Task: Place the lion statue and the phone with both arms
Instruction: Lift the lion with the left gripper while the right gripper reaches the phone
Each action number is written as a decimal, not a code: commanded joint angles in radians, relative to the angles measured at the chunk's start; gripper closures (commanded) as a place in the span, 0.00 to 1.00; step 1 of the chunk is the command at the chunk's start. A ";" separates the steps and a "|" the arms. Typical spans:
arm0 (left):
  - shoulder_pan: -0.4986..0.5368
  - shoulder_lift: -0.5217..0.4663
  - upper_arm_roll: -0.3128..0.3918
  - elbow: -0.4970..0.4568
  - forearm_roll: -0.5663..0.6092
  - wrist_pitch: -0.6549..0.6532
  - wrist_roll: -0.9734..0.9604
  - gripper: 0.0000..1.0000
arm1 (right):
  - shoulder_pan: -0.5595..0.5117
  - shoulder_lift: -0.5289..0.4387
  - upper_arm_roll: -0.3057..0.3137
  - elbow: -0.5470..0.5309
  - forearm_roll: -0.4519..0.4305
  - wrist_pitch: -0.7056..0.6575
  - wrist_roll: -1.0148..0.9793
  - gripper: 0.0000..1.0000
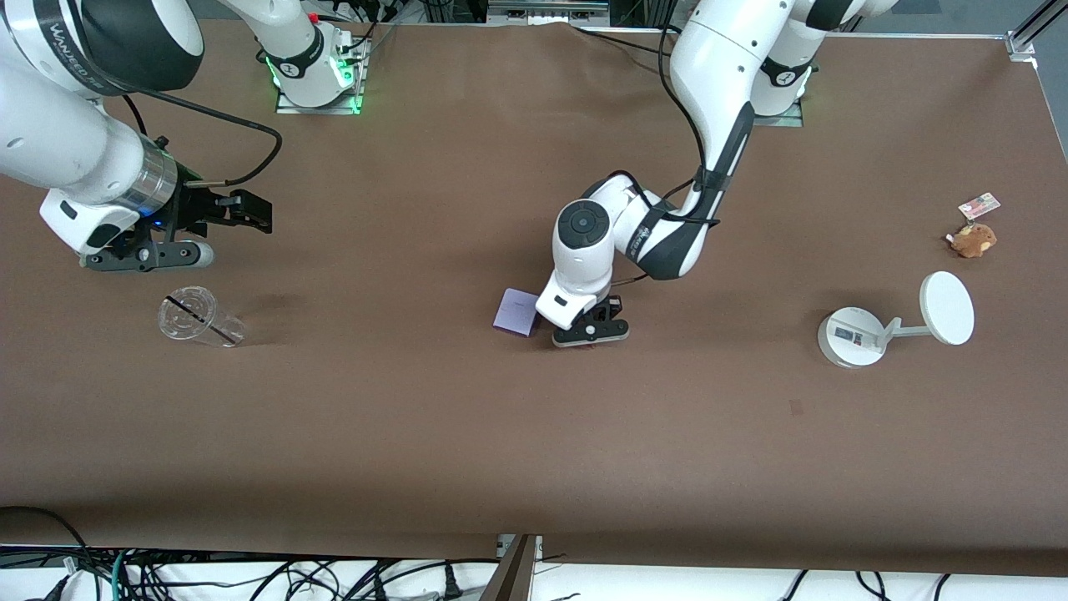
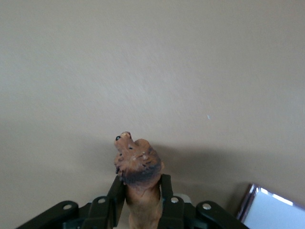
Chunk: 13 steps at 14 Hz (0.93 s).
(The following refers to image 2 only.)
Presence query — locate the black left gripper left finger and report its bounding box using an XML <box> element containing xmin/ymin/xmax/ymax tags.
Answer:
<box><xmin>83</xmin><ymin>176</ymin><xmax>126</xmax><ymax>229</ymax></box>

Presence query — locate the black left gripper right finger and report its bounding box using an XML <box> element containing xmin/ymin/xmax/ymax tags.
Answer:
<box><xmin>158</xmin><ymin>174</ymin><xmax>191</xmax><ymax>229</ymax></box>

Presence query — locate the brown lion statue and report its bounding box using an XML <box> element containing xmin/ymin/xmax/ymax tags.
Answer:
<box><xmin>113</xmin><ymin>131</ymin><xmax>165</xmax><ymax>229</ymax></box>

